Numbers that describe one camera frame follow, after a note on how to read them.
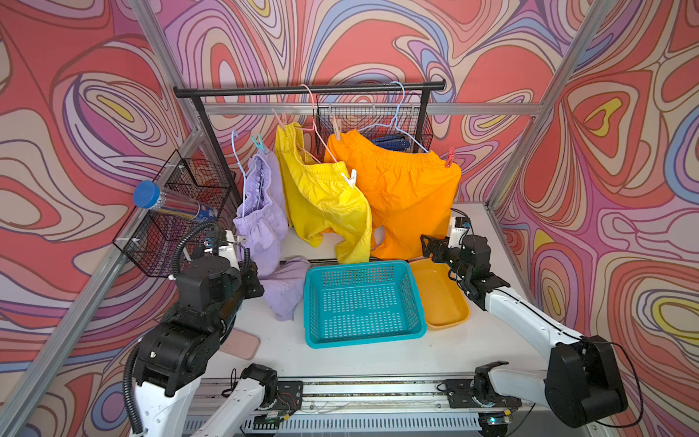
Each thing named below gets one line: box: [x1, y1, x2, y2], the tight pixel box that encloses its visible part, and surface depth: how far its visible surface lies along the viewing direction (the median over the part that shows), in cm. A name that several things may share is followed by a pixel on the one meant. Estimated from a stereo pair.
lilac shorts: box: [233, 150, 311, 322], surface depth 70 cm
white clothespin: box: [340, 168, 357, 188], surface depth 65 cm
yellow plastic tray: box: [408, 258, 471, 331], surface depth 90 cm
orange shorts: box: [324, 129, 463, 262], surface depth 76 cm
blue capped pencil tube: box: [132, 180, 219, 221], surface depth 65 cm
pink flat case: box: [219, 328, 261, 361], surface depth 83 cm
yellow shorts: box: [274, 121, 374, 265], surface depth 79 cm
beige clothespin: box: [329, 113, 343, 142], surface depth 76 cm
